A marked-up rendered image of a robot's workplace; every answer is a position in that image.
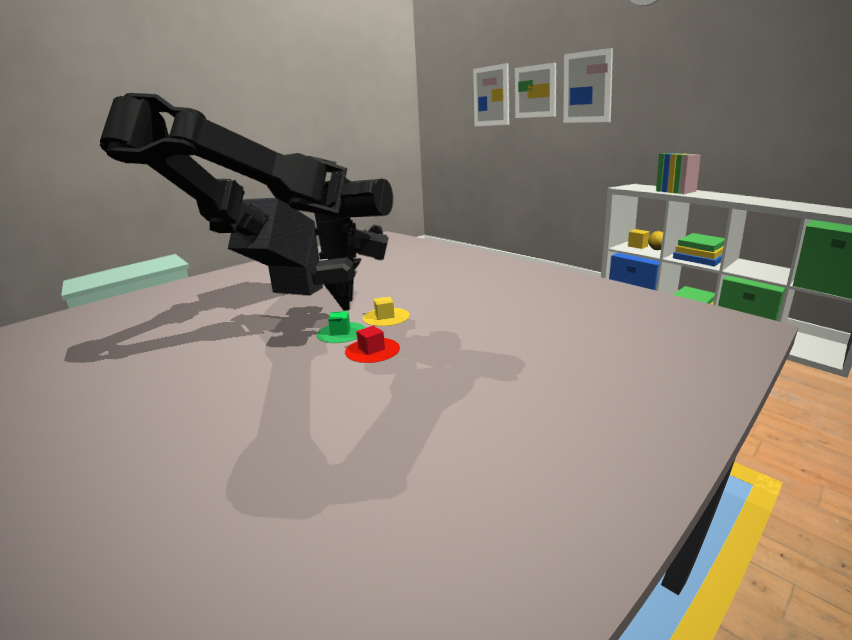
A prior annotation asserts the green cube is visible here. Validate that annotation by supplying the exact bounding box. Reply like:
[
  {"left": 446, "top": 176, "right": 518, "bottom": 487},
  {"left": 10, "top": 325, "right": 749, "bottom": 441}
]
[{"left": 328, "top": 311, "right": 350, "bottom": 336}]

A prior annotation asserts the green circle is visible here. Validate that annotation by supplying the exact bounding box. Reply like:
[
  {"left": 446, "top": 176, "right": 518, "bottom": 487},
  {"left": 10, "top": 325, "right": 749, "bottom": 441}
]
[{"left": 317, "top": 322, "right": 366, "bottom": 343}]

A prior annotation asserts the red cube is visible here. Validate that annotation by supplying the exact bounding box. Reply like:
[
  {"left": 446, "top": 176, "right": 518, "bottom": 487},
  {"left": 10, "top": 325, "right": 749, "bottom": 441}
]
[{"left": 356, "top": 326, "right": 385, "bottom": 355}]

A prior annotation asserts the yellow circle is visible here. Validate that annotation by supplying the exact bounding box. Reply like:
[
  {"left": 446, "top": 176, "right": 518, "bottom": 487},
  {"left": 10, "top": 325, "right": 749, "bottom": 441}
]
[{"left": 363, "top": 308, "right": 410, "bottom": 326}]

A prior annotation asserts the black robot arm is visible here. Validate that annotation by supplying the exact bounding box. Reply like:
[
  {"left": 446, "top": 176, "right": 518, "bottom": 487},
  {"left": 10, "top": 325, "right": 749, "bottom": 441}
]
[{"left": 100, "top": 93, "right": 393, "bottom": 260}]

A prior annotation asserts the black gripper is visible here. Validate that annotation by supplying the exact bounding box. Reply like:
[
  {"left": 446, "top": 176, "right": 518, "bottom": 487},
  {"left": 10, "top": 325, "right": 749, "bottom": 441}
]
[{"left": 311, "top": 216, "right": 362, "bottom": 311}]

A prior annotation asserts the yellow cube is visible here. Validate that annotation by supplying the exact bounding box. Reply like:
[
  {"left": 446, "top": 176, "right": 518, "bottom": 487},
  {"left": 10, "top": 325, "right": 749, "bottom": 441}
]
[{"left": 374, "top": 297, "right": 395, "bottom": 320}]

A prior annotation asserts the red circle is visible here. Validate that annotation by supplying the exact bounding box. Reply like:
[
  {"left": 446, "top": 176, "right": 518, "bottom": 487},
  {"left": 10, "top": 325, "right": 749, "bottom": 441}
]
[{"left": 345, "top": 338, "right": 400, "bottom": 363}]

